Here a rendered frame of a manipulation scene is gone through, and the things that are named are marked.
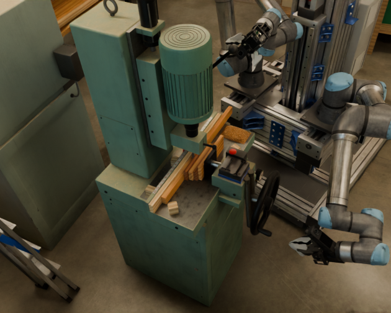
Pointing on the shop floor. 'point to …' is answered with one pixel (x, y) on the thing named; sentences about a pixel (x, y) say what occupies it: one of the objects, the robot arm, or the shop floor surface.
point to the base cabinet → (177, 249)
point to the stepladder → (12, 244)
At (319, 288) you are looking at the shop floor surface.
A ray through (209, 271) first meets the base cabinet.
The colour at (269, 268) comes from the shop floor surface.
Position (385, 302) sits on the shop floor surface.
